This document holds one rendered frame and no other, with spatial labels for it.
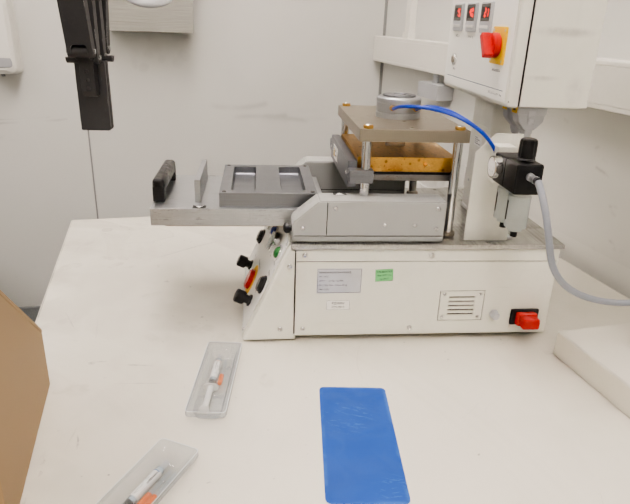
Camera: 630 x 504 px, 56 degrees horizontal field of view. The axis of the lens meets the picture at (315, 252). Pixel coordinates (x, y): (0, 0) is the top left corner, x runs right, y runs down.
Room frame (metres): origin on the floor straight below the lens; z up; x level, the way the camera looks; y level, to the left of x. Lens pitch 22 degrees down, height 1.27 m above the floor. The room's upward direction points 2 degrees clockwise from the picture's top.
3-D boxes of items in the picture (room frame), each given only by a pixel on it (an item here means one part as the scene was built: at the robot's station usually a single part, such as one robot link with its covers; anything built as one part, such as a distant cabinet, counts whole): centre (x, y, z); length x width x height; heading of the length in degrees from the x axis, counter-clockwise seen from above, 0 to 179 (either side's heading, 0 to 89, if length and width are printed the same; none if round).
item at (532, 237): (1.07, -0.17, 0.93); 0.46 x 0.35 x 0.01; 96
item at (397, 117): (1.05, -0.17, 1.08); 0.31 x 0.24 x 0.13; 6
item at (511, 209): (0.86, -0.29, 1.05); 0.15 x 0.05 x 0.15; 6
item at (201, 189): (1.04, 0.14, 0.97); 0.30 x 0.22 x 0.08; 96
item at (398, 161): (1.06, -0.14, 1.07); 0.22 x 0.17 x 0.10; 6
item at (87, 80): (0.61, 0.23, 1.21); 0.03 x 0.01 x 0.05; 6
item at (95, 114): (0.62, 0.24, 1.19); 0.03 x 0.01 x 0.07; 96
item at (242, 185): (1.05, 0.09, 0.98); 0.20 x 0.17 x 0.03; 6
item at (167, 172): (1.03, 0.28, 0.99); 0.15 x 0.02 x 0.04; 6
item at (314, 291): (1.05, -0.13, 0.84); 0.53 x 0.37 x 0.17; 96
